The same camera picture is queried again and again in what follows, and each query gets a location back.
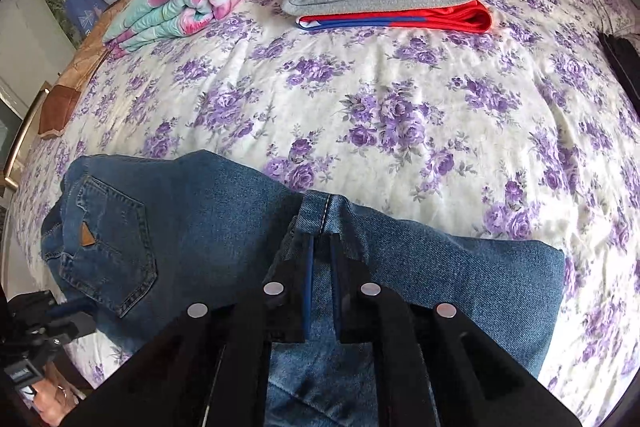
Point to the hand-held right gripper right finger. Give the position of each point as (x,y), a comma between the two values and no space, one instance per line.
(335,287)

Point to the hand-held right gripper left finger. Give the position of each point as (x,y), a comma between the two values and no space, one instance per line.
(310,277)

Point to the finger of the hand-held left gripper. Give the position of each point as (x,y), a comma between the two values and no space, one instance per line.
(72,319)

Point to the blue denim pants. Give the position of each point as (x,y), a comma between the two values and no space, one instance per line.
(200,217)

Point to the person's left hand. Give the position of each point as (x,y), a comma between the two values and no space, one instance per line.
(52,402)

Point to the purple floral bed sheet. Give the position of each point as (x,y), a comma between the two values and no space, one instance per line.
(400,107)

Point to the brown pillow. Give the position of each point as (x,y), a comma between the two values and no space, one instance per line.
(62,107)

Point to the folded red garment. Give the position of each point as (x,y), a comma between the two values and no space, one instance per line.
(440,19)

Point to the dark navy garment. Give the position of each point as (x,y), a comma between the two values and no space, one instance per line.
(625,62)

